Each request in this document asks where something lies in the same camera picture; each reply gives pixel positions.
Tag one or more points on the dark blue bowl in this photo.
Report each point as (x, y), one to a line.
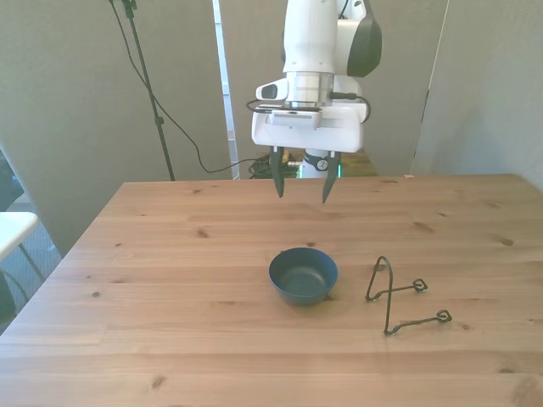
(303, 275)

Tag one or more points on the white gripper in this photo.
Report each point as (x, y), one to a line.
(331, 137)

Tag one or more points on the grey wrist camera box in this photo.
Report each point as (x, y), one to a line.
(295, 119)

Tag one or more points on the black tripod stand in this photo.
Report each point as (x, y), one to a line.
(146, 80)

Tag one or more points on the white side table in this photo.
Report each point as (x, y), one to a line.
(12, 229)

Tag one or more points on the white perforated partition rail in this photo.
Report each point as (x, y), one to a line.
(225, 85)

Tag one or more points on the thin white partition edge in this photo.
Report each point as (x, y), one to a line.
(432, 76)

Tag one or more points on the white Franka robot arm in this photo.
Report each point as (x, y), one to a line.
(307, 38)

